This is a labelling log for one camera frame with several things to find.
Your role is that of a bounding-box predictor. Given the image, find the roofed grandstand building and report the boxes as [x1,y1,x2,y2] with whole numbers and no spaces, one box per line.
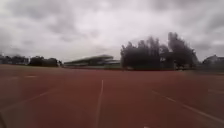
[63,54,122,70]

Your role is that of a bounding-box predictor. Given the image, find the clump of tall dark trees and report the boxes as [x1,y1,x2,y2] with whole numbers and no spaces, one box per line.
[119,31,200,71]

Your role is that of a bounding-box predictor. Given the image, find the red running track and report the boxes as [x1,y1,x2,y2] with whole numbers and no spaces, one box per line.
[0,64,224,128]

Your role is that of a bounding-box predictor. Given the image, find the row of distant trees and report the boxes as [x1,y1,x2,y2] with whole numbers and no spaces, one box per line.
[28,55,64,68]

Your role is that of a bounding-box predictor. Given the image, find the low distant buildings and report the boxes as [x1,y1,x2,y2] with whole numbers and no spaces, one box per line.
[0,54,30,66]

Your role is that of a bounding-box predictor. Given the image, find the dark building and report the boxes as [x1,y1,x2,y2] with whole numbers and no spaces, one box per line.
[201,54,224,70]

